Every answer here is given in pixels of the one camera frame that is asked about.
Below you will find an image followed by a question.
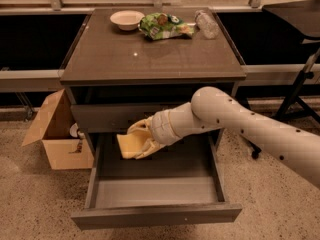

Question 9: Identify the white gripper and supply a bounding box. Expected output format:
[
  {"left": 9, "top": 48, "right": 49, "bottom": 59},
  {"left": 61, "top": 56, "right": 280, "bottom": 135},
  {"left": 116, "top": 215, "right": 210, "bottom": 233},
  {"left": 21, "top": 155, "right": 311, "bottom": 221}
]
[{"left": 127, "top": 109, "right": 181, "bottom": 159}]

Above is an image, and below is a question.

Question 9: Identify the yellow sponge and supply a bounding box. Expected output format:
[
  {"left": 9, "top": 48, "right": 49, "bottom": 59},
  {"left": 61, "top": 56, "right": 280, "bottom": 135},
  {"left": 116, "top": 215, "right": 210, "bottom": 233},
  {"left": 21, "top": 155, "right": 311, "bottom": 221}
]
[{"left": 117, "top": 131, "right": 151, "bottom": 159}]

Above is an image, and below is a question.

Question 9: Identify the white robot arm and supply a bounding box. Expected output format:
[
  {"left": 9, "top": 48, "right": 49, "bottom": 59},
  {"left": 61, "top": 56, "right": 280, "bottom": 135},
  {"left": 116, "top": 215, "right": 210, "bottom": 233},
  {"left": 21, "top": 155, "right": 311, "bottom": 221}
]
[{"left": 123, "top": 87, "right": 320, "bottom": 187}]

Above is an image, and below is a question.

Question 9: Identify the closed grey top drawer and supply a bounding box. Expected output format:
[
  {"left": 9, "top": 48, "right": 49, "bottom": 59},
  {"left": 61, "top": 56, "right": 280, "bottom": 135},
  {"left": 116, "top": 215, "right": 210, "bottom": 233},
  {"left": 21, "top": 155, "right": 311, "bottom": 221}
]
[{"left": 71, "top": 102, "right": 182, "bottom": 133}]

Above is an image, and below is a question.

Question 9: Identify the open grey middle drawer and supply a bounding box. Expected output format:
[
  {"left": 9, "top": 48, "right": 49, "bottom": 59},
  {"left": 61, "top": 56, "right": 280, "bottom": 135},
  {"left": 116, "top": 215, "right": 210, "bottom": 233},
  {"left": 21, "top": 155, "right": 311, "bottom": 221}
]
[{"left": 71, "top": 133, "right": 242, "bottom": 230}]

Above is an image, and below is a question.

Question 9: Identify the grey drawer cabinet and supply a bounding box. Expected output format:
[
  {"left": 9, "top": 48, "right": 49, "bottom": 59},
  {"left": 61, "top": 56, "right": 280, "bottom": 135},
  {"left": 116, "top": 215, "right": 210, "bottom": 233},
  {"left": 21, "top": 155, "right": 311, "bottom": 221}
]
[{"left": 61, "top": 8, "right": 245, "bottom": 149}]

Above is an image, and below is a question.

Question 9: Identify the white cup in box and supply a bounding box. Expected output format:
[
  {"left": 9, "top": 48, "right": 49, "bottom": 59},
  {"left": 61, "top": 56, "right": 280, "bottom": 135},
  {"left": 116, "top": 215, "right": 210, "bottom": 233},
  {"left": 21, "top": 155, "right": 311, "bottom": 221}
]
[{"left": 69, "top": 123, "right": 85, "bottom": 139}]

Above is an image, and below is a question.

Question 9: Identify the cardboard box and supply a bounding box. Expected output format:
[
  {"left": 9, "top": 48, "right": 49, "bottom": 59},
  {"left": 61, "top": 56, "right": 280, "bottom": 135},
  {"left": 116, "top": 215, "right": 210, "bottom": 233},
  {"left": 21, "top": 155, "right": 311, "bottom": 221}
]
[{"left": 22, "top": 89, "right": 94, "bottom": 170}]

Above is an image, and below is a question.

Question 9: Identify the green chip bag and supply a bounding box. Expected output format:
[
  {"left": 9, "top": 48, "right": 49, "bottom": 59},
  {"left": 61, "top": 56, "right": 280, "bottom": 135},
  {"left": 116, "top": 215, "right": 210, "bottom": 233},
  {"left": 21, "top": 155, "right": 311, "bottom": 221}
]
[{"left": 138, "top": 13, "right": 194, "bottom": 41}]

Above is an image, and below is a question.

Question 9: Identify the white bowl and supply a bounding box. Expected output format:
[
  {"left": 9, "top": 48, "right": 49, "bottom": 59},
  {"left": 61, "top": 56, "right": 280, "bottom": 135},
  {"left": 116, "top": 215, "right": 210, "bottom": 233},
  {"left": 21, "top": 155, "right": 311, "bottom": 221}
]
[{"left": 110, "top": 10, "right": 144, "bottom": 31}]

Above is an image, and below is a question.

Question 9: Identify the clear plastic bottle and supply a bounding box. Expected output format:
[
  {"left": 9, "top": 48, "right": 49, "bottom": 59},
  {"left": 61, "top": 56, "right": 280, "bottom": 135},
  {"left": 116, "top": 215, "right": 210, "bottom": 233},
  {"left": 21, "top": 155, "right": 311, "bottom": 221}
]
[{"left": 195, "top": 10, "right": 219, "bottom": 40}]

